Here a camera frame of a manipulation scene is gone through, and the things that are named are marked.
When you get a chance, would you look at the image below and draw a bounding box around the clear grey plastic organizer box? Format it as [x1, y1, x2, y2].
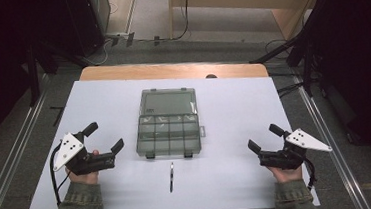
[131, 84, 209, 162]

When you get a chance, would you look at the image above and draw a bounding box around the black curtain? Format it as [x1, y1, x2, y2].
[294, 0, 371, 189]
[0, 0, 88, 155]

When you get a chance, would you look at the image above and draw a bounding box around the black hanging cable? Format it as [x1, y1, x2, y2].
[167, 0, 193, 42]

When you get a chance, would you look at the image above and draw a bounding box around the person's left hand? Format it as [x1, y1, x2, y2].
[63, 149, 103, 188]

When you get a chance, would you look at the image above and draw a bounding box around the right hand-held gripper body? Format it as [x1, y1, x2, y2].
[256, 125, 335, 174]

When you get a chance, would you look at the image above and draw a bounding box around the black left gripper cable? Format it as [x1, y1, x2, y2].
[47, 143, 74, 207]

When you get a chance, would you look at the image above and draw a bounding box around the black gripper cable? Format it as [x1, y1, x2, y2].
[47, 143, 74, 207]
[302, 156, 319, 191]

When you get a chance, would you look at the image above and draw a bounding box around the white table cover board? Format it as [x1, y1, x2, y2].
[14, 62, 321, 209]

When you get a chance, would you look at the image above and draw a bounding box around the black pen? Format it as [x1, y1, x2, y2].
[167, 162, 177, 194]

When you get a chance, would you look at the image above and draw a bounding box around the white floor cable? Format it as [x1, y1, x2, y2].
[82, 38, 113, 67]

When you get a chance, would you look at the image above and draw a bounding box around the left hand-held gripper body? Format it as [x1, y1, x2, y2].
[49, 128, 118, 178]

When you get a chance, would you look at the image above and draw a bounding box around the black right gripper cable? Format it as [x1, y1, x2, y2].
[302, 156, 319, 191]

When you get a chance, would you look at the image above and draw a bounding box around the metal floor rail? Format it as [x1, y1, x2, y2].
[0, 89, 57, 209]
[295, 70, 371, 209]

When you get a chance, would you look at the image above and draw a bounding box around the person's right hand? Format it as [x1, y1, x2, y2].
[266, 162, 305, 185]

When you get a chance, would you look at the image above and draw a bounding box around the black upright stand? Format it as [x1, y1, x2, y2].
[23, 42, 43, 109]

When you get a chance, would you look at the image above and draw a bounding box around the black cabinet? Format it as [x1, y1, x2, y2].
[63, 0, 115, 60]

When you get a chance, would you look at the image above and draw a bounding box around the wooden table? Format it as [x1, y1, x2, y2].
[78, 52, 270, 93]

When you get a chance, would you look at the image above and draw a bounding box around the black tripod stand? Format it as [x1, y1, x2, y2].
[248, 33, 326, 102]

